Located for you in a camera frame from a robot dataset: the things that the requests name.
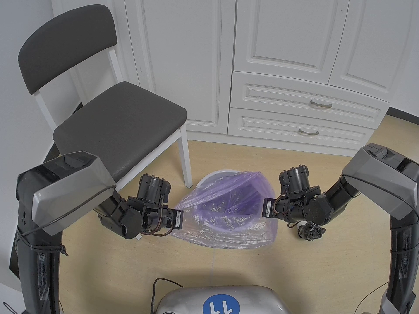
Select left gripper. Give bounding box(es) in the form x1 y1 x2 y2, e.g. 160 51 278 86
144 207 184 234

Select white chair dark grey cushions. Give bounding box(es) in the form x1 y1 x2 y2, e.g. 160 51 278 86
18 5 192 189

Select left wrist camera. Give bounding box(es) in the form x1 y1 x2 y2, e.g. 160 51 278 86
160 179 172 207

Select white wardrobe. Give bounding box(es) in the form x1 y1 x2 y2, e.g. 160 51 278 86
49 0 414 158

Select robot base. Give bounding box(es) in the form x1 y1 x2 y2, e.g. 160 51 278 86
157 285 292 314

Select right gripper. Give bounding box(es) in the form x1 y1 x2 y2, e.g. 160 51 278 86
263 197 306 223

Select black plastic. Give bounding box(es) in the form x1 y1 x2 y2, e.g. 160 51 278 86
296 223 327 241

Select white trash bin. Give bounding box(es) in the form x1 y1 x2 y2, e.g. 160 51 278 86
195 168 241 190

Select black cable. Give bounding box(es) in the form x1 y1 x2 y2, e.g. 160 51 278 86
358 282 390 311
151 278 184 311

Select purple plastic bag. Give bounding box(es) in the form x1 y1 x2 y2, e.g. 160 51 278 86
170 171 279 249

